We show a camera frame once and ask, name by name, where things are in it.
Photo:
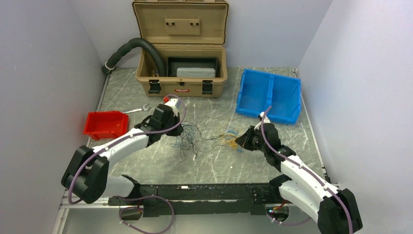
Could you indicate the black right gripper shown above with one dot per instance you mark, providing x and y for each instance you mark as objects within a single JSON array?
[{"x": 244, "y": 141}]

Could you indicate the silver wrench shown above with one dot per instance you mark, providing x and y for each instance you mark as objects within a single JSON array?
[{"x": 144, "y": 107}]

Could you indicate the red bin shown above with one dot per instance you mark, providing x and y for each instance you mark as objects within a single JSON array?
[{"x": 106, "y": 125}]

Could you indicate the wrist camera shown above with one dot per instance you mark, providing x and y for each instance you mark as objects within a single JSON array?
[
  {"x": 262, "y": 117},
  {"x": 174, "y": 103}
]

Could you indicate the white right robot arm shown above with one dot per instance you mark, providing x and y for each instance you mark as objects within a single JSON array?
[{"x": 334, "y": 210}]

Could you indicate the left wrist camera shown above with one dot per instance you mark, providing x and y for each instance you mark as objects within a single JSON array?
[{"x": 174, "y": 103}]

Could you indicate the grey plastic box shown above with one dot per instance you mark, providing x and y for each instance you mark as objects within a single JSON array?
[{"x": 196, "y": 72}]

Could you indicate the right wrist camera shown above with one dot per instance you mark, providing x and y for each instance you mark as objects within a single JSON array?
[{"x": 262, "y": 117}]

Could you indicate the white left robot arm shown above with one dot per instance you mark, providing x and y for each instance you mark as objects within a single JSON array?
[{"x": 87, "y": 175}]

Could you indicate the blue bin right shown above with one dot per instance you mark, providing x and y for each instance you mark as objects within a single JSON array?
[{"x": 286, "y": 100}]

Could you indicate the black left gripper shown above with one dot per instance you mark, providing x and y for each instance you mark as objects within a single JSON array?
[{"x": 177, "y": 131}]

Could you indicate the tan tool case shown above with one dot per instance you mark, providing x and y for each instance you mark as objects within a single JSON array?
[{"x": 182, "y": 28}]

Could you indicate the blue bin left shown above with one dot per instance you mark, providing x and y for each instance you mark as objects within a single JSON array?
[{"x": 254, "y": 94}]

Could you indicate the blue bin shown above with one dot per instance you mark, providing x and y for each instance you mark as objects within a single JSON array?
[
  {"x": 254, "y": 94},
  {"x": 286, "y": 100}
]

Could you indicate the black tray in case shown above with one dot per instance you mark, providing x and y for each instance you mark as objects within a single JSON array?
[{"x": 173, "y": 63}]

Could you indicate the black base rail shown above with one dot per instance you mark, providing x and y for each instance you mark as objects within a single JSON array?
[{"x": 201, "y": 199}]

